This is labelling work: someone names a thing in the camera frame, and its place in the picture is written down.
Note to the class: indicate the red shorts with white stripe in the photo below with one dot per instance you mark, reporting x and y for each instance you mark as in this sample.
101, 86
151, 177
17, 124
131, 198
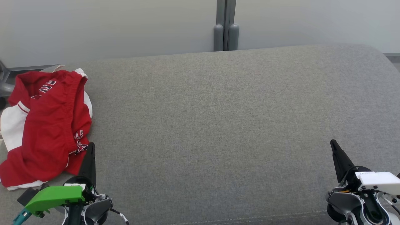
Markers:
53, 125

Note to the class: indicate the grey fabric sofa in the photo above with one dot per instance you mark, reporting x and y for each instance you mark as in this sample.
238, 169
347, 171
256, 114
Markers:
218, 125

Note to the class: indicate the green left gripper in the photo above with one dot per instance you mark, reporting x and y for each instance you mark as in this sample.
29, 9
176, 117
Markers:
53, 197

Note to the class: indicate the red white Bulls jersey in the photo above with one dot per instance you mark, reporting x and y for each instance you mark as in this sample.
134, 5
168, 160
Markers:
12, 125

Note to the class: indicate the teal left camera connector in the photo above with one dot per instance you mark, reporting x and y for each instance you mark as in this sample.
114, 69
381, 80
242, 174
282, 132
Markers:
20, 217

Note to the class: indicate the grey partition frame post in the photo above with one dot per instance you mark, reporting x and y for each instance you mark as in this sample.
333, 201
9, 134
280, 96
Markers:
218, 34
233, 34

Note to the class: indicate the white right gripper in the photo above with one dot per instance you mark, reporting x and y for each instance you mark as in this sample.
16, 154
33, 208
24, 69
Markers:
381, 181

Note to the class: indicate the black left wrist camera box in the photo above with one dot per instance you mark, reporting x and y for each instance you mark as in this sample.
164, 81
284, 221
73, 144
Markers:
26, 195

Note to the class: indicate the grey curved metal leg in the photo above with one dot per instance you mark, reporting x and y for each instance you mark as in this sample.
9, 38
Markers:
4, 84

